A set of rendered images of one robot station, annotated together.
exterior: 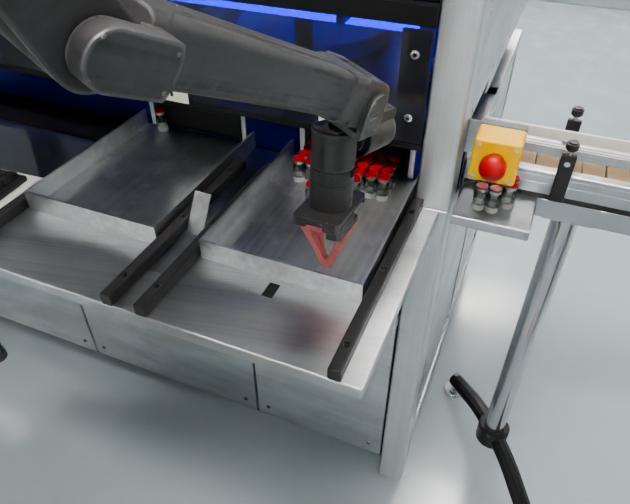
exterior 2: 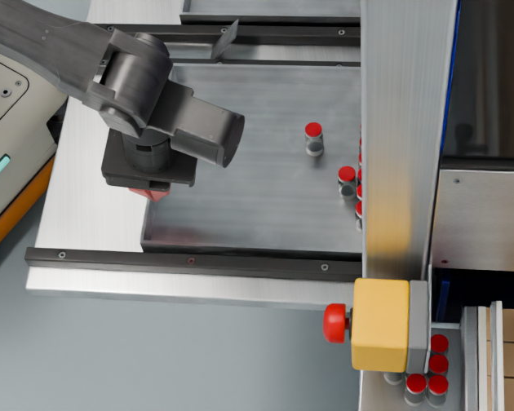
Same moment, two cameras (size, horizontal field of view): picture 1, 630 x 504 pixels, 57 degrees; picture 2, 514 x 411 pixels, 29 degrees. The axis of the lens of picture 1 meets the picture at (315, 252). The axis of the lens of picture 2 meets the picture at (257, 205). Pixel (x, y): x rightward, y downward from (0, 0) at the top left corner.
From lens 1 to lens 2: 1.03 m
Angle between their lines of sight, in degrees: 53
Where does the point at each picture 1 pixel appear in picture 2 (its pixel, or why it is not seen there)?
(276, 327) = (88, 187)
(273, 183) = (349, 90)
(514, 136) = (380, 329)
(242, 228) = (239, 95)
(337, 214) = (126, 164)
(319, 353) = (62, 237)
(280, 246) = not seen: hidden behind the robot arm
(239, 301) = not seen: hidden behind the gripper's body
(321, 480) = (330, 399)
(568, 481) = not seen: outside the picture
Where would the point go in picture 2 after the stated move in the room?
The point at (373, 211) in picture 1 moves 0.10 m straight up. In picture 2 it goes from (329, 223) to (326, 180)
